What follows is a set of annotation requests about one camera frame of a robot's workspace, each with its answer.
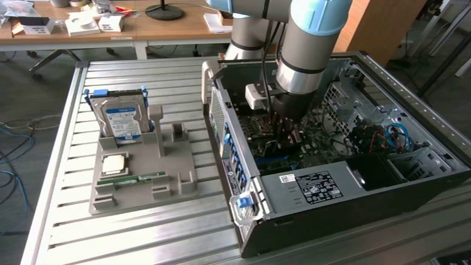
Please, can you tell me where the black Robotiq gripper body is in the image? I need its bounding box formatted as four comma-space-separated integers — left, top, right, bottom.
269, 92, 317, 123

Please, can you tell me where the black GPU graphics card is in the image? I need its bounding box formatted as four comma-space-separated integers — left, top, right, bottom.
262, 136, 301, 155

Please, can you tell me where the CPU socket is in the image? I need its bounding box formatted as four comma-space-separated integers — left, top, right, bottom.
250, 115, 274, 136

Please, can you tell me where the green motherboard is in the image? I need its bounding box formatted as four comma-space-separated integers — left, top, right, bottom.
234, 99, 348, 177

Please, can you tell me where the blue expansion slot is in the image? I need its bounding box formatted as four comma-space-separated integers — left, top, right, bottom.
254, 155, 290, 164

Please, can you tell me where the grey power supply unit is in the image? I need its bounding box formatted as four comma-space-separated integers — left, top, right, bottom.
256, 161, 365, 215

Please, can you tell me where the blue case latch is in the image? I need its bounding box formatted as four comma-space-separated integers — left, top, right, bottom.
234, 194, 253, 210

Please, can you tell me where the black open PC case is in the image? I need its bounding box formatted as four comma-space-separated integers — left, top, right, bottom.
201, 51, 471, 259

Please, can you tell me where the metal disk bay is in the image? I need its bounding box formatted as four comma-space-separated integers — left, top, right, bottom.
385, 146, 455, 184

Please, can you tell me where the white paper booklet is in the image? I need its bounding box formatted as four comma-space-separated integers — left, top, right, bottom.
202, 13, 233, 34

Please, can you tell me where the wooden cabinet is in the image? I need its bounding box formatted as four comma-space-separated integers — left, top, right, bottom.
332, 0, 429, 67

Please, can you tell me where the grey parts rack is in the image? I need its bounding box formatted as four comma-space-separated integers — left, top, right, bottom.
89, 104, 201, 216

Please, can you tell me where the hard disk in blue caddy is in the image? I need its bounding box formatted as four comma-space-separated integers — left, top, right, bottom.
82, 84, 152, 147

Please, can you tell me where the wooden desk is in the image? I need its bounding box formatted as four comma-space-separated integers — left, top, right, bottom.
0, 0, 337, 60

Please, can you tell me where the silver CPU chip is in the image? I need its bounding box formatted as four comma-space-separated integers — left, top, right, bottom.
101, 153, 132, 177

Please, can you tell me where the black round lamp base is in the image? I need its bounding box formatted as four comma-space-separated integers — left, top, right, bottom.
144, 0, 184, 22

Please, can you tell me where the small white labelled box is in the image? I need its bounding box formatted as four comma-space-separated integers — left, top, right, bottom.
97, 15, 124, 33

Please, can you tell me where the white box with tape roll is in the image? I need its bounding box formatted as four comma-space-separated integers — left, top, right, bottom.
65, 15, 101, 37

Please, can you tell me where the white box with black lid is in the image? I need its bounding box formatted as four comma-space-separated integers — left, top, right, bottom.
17, 16, 54, 35

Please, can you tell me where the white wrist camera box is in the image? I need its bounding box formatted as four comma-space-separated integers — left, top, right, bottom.
245, 83, 276, 109

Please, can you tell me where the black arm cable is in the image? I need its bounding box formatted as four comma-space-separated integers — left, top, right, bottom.
260, 21, 286, 117

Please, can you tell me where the red and black wire bundle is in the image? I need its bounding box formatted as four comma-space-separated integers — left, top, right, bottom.
348, 124, 391, 155

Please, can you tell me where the blue wire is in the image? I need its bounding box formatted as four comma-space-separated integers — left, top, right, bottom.
384, 123, 412, 154

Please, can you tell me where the grey floor cable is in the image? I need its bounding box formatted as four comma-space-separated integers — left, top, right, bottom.
0, 114, 61, 132

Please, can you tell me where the blue floor cable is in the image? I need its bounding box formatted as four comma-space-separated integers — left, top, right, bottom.
0, 124, 36, 235

